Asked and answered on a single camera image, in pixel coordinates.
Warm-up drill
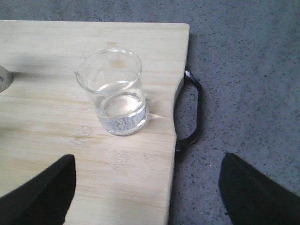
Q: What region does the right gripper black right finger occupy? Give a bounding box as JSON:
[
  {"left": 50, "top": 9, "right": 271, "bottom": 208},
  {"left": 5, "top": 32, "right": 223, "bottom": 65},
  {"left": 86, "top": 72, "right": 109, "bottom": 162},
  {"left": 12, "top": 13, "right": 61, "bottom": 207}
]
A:
[{"left": 218, "top": 153, "right": 300, "bottom": 225}]

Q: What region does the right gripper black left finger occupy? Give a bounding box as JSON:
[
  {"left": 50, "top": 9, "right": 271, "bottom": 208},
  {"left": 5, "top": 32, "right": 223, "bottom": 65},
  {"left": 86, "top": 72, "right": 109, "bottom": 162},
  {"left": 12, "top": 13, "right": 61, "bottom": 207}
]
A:
[{"left": 0, "top": 154, "right": 76, "bottom": 225}]

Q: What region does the steel hourglass jigger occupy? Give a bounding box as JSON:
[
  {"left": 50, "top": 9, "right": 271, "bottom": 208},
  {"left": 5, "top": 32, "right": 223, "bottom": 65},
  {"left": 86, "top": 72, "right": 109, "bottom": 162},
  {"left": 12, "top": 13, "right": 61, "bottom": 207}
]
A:
[{"left": 0, "top": 66, "right": 14, "bottom": 92}]

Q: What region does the clear glass beaker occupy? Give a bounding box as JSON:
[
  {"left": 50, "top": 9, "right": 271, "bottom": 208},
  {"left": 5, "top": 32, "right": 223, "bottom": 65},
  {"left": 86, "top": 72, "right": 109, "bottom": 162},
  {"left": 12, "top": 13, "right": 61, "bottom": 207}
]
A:
[{"left": 75, "top": 48, "right": 148, "bottom": 136}]

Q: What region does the wooden cutting board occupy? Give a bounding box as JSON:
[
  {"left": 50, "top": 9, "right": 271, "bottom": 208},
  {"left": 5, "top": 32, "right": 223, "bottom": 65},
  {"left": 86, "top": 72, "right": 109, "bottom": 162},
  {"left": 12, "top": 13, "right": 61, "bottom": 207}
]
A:
[{"left": 0, "top": 20, "right": 190, "bottom": 225}]

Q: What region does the black cutting board handle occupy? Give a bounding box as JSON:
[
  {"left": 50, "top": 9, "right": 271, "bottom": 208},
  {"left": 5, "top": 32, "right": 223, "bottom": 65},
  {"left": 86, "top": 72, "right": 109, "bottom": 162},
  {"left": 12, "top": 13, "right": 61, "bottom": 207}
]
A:
[{"left": 174, "top": 67, "right": 203, "bottom": 160}]

